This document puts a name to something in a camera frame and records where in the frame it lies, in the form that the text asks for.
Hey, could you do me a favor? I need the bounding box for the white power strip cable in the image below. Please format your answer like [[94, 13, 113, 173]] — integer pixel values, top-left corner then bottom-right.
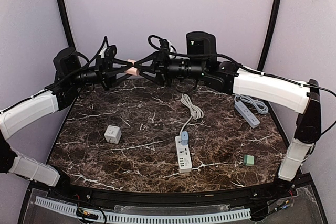
[[178, 92, 205, 136]]

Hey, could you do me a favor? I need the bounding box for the white power strip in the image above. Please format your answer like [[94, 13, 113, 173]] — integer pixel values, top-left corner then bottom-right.
[[175, 136, 192, 173]]

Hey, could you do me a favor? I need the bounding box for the grey blue power strip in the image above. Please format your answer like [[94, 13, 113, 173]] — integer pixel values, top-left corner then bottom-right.
[[234, 101, 260, 129]]

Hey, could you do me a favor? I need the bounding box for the left black frame post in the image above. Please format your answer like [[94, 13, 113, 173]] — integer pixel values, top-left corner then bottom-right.
[[57, 0, 76, 48]]

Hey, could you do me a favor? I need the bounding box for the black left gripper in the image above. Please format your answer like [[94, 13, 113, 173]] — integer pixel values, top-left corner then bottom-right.
[[68, 54, 134, 91]]

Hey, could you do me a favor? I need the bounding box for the right black frame post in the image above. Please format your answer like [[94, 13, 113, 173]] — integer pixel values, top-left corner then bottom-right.
[[257, 0, 281, 71]]

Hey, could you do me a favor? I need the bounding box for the pink plug charger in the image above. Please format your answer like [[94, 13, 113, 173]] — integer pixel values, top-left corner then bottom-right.
[[125, 59, 139, 76]]

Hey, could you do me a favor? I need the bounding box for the small circuit board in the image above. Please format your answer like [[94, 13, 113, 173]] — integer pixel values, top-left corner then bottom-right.
[[76, 208, 98, 220]]

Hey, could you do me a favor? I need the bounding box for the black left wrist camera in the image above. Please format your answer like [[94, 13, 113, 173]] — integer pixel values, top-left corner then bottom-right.
[[53, 47, 81, 78]]

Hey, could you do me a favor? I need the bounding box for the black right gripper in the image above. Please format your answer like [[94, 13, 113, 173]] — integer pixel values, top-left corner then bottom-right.
[[133, 48, 206, 87]]

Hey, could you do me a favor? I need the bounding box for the green plug charger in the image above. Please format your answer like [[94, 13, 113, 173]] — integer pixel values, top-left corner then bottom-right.
[[243, 154, 255, 167]]

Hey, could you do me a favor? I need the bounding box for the grey power strip cable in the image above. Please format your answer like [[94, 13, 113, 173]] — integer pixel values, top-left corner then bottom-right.
[[235, 95, 270, 116]]

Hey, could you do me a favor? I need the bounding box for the black front rail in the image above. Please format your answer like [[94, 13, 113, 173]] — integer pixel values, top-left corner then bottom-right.
[[28, 175, 313, 210]]

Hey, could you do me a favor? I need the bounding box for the blue plug charger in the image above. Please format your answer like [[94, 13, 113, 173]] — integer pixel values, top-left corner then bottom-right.
[[180, 131, 189, 146]]

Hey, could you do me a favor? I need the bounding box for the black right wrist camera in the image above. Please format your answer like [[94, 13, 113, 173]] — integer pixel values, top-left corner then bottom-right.
[[186, 31, 217, 62]]

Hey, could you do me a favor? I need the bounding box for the white cube socket adapter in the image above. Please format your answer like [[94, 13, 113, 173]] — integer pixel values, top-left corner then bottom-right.
[[104, 125, 122, 144]]

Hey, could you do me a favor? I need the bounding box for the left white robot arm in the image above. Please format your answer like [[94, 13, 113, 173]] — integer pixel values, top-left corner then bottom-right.
[[1, 41, 133, 201]]

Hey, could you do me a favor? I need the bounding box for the white slotted cable duct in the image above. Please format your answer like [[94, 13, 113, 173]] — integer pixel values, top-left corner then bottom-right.
[[35, 196, 251, 223]]

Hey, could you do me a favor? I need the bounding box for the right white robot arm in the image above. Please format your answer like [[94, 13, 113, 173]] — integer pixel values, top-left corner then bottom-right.
[[134, 38, 325, 200]]

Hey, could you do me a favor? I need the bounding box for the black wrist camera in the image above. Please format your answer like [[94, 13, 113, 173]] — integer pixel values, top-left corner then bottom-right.
[[186, 31, 217, 62], [53, 47, 81, 78]]

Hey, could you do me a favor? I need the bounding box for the black frame post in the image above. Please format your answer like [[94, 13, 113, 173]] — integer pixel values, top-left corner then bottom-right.
[[257, 0, 281, 71], [57, 0, 76, 48]]

